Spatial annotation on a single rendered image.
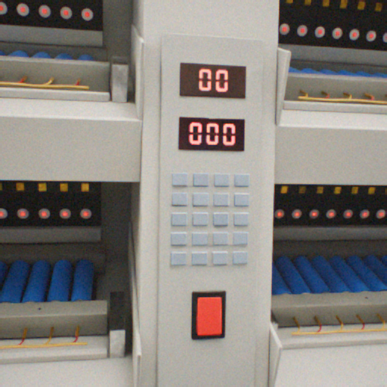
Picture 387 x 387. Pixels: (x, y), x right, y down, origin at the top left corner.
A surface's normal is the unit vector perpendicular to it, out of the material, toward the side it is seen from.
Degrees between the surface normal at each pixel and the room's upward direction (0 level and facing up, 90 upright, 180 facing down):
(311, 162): 111
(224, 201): 90
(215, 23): 90
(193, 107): 90
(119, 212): 90
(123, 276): 21
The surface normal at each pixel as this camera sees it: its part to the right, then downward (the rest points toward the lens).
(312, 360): 0.07, -0.91
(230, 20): 0.17, 0.05
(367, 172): 0.15, 0.41
